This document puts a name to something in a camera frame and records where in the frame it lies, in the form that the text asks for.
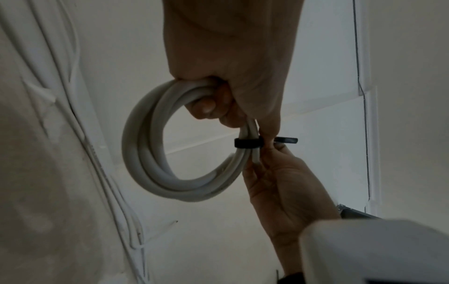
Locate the person's right hand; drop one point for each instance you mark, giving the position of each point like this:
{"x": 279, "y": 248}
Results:
{"x": 287, "y": 194}

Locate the person's left hand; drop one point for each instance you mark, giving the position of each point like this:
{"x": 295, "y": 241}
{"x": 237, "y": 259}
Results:
{"x": 231, "y": 41}

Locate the black plastic zip tie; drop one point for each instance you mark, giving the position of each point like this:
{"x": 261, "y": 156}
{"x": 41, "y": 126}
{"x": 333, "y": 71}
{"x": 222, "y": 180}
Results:
{"x": 245, "y": 143}

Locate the grey metal shelf rack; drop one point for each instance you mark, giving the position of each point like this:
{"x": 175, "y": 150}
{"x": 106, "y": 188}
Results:
{"x": 354, "y": 213}

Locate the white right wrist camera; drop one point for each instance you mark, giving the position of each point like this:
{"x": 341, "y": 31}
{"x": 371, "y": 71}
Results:
{"x": 368, "y": 249}

